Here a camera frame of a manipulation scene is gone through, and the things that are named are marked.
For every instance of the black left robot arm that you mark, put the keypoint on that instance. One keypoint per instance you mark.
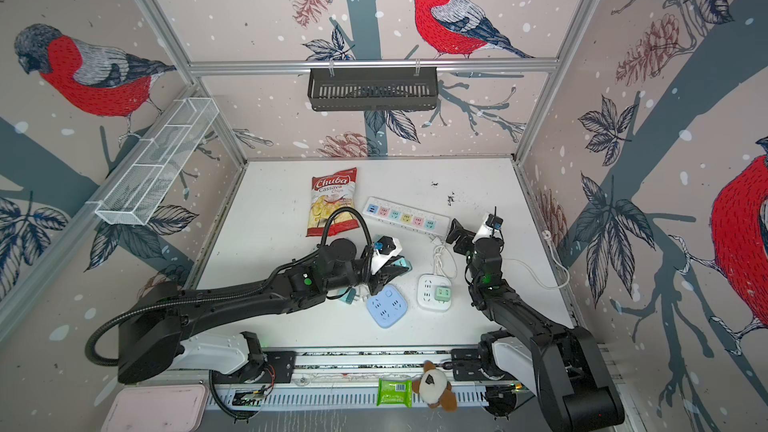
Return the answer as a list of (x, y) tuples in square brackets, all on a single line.
[(144, 341)]

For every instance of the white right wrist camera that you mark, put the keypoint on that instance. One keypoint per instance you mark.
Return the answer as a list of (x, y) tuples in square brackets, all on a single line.
[(489, 228)]

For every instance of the white square power socket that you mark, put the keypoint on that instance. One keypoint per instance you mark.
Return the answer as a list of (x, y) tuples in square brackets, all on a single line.
[(425, 289)]

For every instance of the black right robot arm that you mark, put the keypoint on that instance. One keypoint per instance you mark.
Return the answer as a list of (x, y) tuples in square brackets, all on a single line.
[(571, 380)]

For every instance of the pink tray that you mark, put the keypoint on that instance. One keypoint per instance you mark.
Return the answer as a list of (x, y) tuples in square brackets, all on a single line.
[(177, 408)]

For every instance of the blue square power socket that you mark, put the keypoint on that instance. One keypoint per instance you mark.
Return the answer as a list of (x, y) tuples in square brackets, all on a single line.
[(387, 307)]

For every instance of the black hanging wire basket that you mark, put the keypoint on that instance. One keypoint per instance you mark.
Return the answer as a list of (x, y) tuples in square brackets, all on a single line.
[(373, 89)]

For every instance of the brown white plush toy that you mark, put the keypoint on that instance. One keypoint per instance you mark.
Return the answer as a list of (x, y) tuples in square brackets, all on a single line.
[(434, 388)]

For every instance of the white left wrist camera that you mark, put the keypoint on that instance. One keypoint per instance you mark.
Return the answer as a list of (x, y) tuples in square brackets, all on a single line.
[(384, 249)]

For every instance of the green wet wipes pack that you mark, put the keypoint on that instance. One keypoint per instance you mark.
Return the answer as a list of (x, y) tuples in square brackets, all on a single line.
[(391, 392)]

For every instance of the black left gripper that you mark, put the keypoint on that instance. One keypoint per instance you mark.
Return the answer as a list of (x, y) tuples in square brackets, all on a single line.
[(383, 276)]

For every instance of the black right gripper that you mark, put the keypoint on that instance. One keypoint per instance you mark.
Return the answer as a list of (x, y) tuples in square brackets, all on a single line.
[(469, 236)]

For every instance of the green plug adapter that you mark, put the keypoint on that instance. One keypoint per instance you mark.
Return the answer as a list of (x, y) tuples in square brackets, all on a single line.
[(442, 294)]

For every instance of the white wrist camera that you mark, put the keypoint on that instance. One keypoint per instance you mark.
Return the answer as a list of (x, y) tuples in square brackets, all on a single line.
[(384, 249), (489, 228)]

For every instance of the red Chuba cassava chips bag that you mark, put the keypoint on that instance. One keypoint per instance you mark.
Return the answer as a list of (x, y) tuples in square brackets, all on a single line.
[(328, 194)]

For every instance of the white long power strip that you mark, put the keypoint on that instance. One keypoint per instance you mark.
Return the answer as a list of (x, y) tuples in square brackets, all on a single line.
[(406, 217)]

